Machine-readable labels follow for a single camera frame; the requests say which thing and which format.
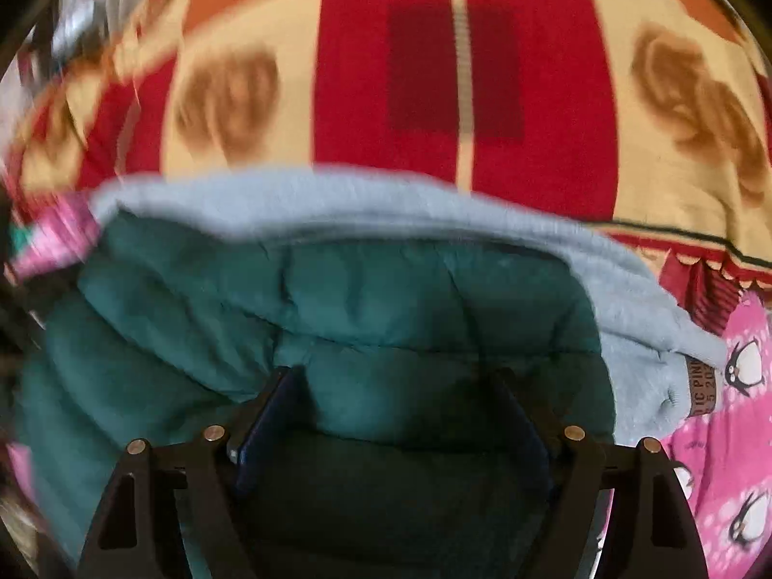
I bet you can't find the green quilted jacket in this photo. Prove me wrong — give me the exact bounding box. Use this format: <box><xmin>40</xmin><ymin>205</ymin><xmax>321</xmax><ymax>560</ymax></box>
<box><xmin>15</xmin><ymin>211</ymin><xmax>617</xmax><ymax>579</ymax></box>

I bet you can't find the pink penguin print blanket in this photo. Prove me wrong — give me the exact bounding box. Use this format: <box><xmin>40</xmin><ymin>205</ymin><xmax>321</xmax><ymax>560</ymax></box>
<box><xmin>594</xmin><ymin>288</ymin><xmax>772</xmax><ymax>579</ymax></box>

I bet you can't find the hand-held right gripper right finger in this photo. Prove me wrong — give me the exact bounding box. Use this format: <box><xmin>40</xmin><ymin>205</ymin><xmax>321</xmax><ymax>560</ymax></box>
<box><xmin>490</xmin><ymin>367</ymin><xmax>711</xmax><ymax>579</ymax></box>

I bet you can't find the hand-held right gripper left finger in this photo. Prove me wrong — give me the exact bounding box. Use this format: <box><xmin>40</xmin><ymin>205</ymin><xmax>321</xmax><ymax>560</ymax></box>
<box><xmin>75</xmin><ymin>367</ymin><xmax>305</xmax><ymax>579</ymax></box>

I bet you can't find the pink printed cloth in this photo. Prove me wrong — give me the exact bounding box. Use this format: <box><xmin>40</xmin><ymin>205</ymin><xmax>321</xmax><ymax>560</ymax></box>
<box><xmin>7</xmin><ymin>190</ymin><xmax>102</xmax><ymax>281</ymax></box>

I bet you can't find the red orange rose print blanket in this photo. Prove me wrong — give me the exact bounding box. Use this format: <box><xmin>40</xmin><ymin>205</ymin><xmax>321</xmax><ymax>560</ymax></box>
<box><xmin>0</xmin><ymin>0</ymin><xmax>772</xmax><ymax>330</ymax></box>

